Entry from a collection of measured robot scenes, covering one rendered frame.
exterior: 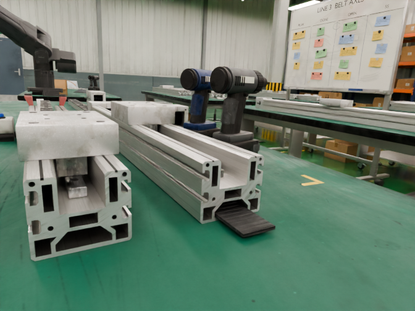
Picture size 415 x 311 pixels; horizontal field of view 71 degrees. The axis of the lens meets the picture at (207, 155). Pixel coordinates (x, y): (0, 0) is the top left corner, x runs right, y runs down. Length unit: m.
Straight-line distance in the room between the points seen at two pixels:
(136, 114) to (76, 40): 11.49
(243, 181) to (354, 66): 3.18
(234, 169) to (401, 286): 0.24
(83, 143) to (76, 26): 11.83
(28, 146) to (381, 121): 1.67
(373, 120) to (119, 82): 11.01
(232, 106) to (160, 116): 0.17
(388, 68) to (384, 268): 3.01
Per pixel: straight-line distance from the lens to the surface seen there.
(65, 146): 0.38
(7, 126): 0.96
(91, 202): 0.35
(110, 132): 0.39
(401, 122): 1.78
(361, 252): 0.39
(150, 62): 12.51
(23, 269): 0.34
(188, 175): 0.40
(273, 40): 9.18
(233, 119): 0.69
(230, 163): 0.44
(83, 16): 12.25
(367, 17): 3.57
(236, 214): 0.40
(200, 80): 0.81
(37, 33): 1.08
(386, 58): 3.35
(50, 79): 1.12
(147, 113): 0.66
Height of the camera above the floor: 0.96
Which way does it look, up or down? 14 degrees down
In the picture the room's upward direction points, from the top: 3 degrees clockwise
